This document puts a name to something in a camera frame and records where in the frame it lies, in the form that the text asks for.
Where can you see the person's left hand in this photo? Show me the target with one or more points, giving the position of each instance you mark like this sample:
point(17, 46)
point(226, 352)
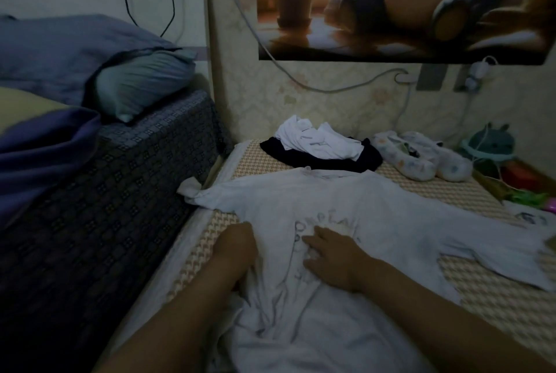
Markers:
point(234, 247)

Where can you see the person's right hand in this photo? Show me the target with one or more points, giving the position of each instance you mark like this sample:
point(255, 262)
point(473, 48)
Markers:
point(339, 260)

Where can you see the white printed t-shirt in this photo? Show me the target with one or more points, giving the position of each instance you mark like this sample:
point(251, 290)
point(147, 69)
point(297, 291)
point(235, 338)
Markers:
point(391, 212)

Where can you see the black garment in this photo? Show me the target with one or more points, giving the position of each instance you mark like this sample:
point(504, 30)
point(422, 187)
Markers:
point(365, 160)

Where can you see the white printed slipper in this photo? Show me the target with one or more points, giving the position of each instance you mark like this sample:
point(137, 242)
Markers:
point(443, 158)
point(404, 156)

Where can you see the white polo shirt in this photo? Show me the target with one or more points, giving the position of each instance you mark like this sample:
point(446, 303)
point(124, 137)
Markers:
point(317, 138)

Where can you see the person's left forearm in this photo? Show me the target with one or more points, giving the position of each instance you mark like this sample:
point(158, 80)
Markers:
point(174, 325)

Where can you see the person's right forearm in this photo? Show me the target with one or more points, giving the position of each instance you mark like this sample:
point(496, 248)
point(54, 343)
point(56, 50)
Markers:
point(460, 325)

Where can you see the dark patterned bed cover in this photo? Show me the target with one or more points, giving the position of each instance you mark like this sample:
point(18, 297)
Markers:
point(113, 221)

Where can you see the wooden bedside tray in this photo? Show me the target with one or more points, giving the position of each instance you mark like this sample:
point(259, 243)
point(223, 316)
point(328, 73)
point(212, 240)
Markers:
point(495, 182)

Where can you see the grey-green pillow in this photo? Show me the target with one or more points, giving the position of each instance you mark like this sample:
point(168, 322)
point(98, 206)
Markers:
point(143, 82)

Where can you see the teal round bunny lamp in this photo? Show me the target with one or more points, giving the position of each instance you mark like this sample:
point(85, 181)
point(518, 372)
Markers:
point(488, 143)

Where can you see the green toy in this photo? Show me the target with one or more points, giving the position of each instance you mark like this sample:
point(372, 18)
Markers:
point(526, 198)

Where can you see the white printed card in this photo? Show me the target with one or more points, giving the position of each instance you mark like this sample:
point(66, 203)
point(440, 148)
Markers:
point(530, 212)

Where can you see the blue folded blanket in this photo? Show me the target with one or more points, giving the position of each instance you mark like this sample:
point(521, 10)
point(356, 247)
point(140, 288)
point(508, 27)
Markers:
point(39, 156)

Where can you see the pink ball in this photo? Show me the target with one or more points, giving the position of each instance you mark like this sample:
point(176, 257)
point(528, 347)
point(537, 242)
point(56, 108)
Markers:
point(551, 204)

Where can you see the white charger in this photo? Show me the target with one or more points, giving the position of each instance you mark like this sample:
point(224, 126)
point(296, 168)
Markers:
point(476, 75)

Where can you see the yellow-green cushion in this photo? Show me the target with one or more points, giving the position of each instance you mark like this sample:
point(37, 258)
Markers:
point(26, 104)

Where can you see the blue pillow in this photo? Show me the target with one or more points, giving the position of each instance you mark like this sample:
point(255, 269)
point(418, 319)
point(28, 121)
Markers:
point(69, 51)

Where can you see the white wall plug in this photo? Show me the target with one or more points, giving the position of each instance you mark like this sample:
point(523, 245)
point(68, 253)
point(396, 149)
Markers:
point(405, 78)

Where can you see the grey wall socket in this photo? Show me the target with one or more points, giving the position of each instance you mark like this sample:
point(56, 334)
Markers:
point(432, 77)

